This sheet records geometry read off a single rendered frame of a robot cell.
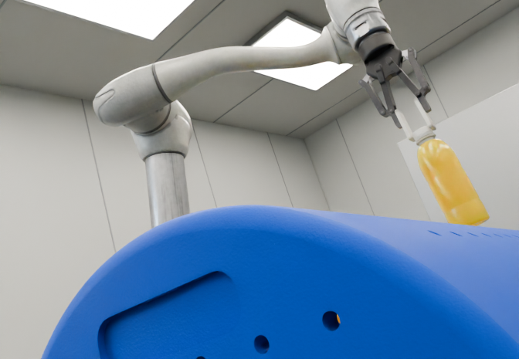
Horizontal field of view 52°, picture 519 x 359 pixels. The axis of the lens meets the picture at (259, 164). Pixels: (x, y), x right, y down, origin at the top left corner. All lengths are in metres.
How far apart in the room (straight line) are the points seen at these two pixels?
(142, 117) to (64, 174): 2.70
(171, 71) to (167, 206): 0.33
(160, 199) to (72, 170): 2.72
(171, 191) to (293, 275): 1.15
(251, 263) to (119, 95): 1.09
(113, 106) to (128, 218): 2.86
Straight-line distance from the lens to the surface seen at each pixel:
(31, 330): 3.50
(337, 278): 0.19
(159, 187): 1.35
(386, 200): 5.89
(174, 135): 1.38
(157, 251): 0.24
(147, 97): 1.26
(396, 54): 1.17
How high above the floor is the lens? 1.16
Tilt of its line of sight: 19 degrees up
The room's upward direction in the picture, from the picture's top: 18 degrees counter-clockwise
